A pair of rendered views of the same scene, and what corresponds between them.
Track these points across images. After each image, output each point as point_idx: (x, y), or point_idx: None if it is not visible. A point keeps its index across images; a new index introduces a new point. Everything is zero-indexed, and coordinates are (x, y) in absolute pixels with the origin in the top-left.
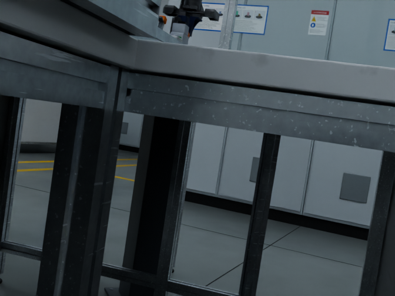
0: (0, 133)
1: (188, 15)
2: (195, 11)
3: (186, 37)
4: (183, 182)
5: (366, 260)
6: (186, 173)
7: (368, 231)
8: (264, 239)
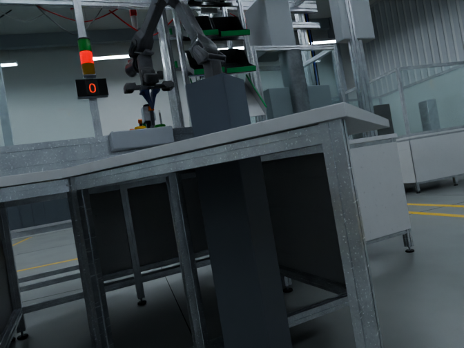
0: None
1: (151, 89)
2: (147, 83)
3: (143, 117)
4: (177, 243)
5: None
6: (177, 234)
7: None
8: (87, 314)
